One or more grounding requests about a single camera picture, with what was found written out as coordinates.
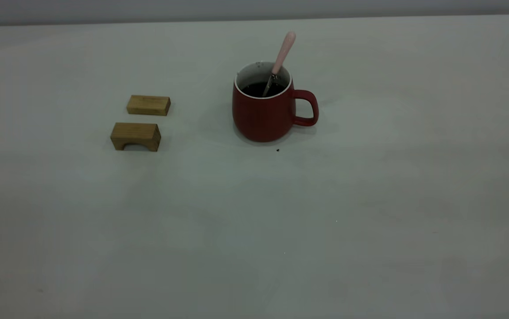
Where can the arched wooden block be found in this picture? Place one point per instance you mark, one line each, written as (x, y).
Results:
(137, 132)

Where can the dark coffee liquid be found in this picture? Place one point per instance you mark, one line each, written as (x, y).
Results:
(252, 90)

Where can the red ceramic mug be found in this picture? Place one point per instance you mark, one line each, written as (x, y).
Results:
(263, 119)

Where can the flat wooden block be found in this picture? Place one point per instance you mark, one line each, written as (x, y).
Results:
(148, 105)

